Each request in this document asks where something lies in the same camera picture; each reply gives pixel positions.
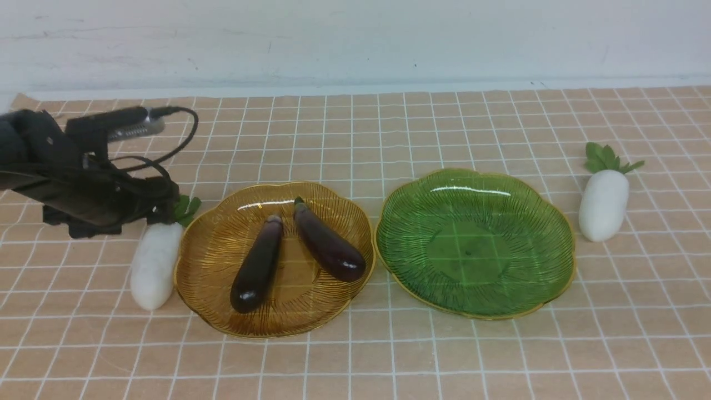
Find green ribbed glass plate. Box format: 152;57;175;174
374;168;577;321

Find amber ribbed glass plate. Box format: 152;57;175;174
174;182;377;339

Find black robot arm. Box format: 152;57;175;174
2;106;180;239

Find white radish with leaves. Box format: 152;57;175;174
578;142;645;242
130;195;202;311

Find black camera cable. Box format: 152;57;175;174
83;106;199;184

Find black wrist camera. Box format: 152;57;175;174
64;106;169;154

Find dark purple eggplant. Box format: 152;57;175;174
229;214;283;314
294;197;366;283

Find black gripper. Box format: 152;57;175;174
2;164;179;239

